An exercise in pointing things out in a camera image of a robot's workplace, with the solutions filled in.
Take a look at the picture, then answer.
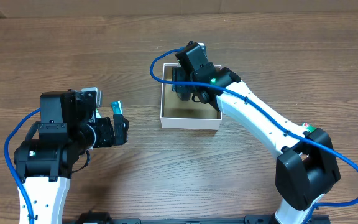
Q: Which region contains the teal toothpaste tube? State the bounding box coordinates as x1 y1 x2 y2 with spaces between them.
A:
110 100 123 115

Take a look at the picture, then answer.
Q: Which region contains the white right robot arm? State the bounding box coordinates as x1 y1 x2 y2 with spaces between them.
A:
173 42 341 223

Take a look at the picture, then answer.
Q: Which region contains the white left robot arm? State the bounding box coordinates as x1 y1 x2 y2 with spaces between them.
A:
13 87 129 223

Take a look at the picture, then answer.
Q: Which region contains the white cardboard box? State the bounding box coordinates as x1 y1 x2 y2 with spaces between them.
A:
160 63 223 131

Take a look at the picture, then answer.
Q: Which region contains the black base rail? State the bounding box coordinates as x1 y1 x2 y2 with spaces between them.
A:
63 211 331 224

